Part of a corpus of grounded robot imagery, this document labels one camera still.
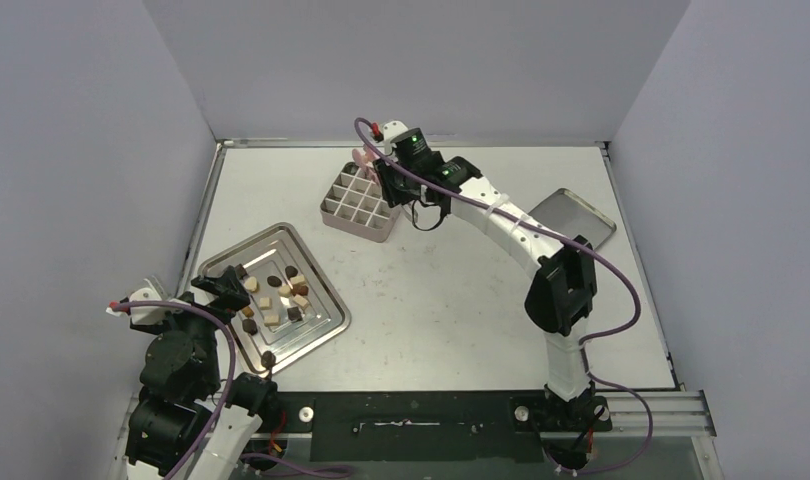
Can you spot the small square metal lid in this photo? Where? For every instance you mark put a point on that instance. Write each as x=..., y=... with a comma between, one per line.
x=568, y=213

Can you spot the pink-tipped metal tweezers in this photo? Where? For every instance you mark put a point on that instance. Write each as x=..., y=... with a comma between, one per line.
x=364, y=159

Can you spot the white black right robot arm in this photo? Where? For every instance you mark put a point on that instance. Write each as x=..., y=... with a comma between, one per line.
x=562, y=279

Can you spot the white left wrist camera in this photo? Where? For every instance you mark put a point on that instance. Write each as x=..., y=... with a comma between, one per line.
x=149, y=289

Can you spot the dark brown square chocolate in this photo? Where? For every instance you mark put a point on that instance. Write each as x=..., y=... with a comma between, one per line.
x=294, y=314

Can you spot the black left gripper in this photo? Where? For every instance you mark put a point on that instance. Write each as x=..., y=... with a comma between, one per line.
x=231, y=294

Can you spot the aluminium rail frame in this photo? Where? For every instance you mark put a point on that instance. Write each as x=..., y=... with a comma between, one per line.
x=671, y=423

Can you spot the pink grid chocolate box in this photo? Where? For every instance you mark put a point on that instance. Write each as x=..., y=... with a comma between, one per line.
x=354, y=204

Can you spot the black mounting base plate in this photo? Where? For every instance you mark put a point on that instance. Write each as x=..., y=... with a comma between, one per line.
x=518, y=425

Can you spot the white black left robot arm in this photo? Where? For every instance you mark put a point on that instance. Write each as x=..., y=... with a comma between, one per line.
x=190, y=422

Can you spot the dark oval chocolate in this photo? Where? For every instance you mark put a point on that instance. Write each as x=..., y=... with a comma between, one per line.
x=274, y=281

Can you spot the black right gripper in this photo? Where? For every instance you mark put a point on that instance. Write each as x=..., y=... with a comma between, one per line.
x=390, y=183

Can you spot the large steel tray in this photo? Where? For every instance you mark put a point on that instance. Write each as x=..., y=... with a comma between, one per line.
x=268, y=253

